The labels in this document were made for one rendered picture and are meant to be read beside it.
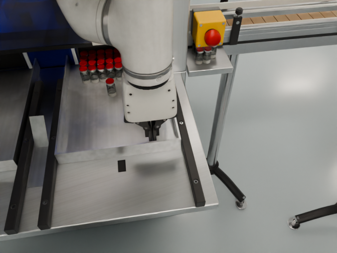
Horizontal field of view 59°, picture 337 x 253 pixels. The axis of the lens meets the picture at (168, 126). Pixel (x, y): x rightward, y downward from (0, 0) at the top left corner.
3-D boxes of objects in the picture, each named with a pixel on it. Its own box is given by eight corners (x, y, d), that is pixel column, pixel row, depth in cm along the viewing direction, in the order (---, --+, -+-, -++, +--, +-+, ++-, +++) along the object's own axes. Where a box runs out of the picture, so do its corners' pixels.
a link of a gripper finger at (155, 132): (165, 108, 61) (166, 129, 66) (150, 110, 60) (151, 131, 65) (168, 119, 58) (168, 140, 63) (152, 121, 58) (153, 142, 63)
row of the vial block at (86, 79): (82, 79, 80) (78, 66, 77) (148, 73, 82) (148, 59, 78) (82, 85, 79) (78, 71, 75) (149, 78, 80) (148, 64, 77)
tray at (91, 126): (69, 65, 84) (65, 55, 82) (159, 56, 87) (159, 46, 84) (58, 164, 62) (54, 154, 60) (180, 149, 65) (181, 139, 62)
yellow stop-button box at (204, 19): (190, 33, 81) (191, 7, 76) (215, 30, 82) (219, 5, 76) (196, 48, 76) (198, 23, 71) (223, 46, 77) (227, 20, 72)
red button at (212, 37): (201, 40, 76) (203, 26, 73) (216, 39, 76) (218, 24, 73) (205, 48, 73) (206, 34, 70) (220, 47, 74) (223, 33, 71)
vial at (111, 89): (108, 92, 77) (105, 79, 74) (116, 91, 77) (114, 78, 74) (108, 97, 75) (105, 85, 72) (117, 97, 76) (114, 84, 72)
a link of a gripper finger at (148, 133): (149, 110, 60) (151, 131, 65) (133, 112, 60) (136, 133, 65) (151, 121, 58) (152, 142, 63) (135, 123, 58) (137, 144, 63)
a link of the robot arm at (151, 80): (170, 41, 52) (170, 56, 54) (120, 46, 51) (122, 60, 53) (179, 72, 47) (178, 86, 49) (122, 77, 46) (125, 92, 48)
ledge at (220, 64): (179, 48, 93) (179, 43, 92) (219, 45, 94) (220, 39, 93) (188, 77, 84) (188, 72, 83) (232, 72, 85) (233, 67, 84)
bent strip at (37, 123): (38, 133, 68) (29, 116, 63) (51, 132, 68) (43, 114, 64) (27, 187, 59) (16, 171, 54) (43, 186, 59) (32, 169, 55)
